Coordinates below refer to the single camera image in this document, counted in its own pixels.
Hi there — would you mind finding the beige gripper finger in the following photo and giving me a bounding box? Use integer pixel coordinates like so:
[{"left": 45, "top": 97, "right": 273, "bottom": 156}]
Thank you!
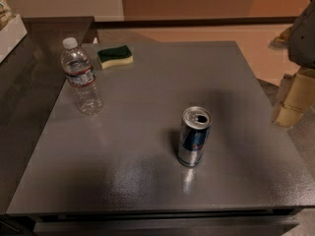
[{"left": 269, "top": 27, "right": 292, "bottom": 49}]

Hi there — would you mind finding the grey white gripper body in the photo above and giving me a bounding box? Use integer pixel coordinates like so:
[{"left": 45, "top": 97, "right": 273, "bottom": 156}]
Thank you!
[{"left": 287, "top": 0, "right": 315, "bottom": 69}]

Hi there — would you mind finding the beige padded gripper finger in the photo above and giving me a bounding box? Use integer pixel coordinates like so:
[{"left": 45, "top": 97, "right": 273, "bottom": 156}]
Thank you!
[{"left": 273, "top": 67, "right": 315, "bottom": 128}]

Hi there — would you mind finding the silver blue redbull can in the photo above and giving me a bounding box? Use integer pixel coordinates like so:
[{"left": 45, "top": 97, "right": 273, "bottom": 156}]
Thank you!
[{"left": 177, "top": 106, "right": 213, "bottom": 167}]

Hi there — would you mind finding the clear plastic water bottle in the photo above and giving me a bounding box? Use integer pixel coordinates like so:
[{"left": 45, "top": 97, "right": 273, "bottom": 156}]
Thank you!
[{"left": 61, "top": 37, "right": 102, "bottom": 115}]

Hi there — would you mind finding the green yellow sponge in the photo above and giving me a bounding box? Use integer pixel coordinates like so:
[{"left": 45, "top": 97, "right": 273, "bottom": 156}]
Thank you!
[{"left": 97, "top": 45, "right": 134, "bottom": 69}]

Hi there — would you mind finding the grey cabinet drawer front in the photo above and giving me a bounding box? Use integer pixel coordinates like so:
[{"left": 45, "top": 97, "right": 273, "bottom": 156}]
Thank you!
[{"left": 33, "top": 215, "right": 299, "bottom": 236}]

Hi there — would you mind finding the white box on counter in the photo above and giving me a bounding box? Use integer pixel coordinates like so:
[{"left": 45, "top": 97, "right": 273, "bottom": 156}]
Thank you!
[{"left": 0, "top": 14, "right": 28, "bottom": 63}]

